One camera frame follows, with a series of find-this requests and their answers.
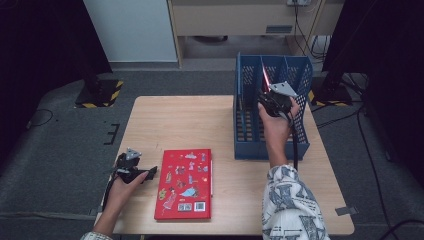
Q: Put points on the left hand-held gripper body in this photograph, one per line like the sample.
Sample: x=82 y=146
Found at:
x=128 y=166

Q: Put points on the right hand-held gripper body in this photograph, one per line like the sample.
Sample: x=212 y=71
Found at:
x=278 y=103

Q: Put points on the blue plastic file rack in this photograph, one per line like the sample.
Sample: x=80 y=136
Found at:
x=253 y=150

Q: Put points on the person's left hand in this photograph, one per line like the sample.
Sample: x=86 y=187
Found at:
x=120 y=193

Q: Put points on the person's right hand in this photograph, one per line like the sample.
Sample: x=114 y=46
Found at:
x=278 y=133

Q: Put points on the black stand with striped base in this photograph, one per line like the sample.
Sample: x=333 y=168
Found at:
x=331 y=95
x=98 y=96

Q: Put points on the grey cabinet label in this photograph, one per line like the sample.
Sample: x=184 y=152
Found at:
x=279 y=29

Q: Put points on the beige cabinet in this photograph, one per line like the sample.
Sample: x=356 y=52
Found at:
x=233 y=18

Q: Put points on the white power strip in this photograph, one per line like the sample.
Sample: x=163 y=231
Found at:
x=297 y=2

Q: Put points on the black curtain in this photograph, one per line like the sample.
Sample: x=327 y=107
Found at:
x=393 y=66
x=40 y=60

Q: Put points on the white panel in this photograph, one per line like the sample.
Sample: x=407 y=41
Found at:
x=133 y=30

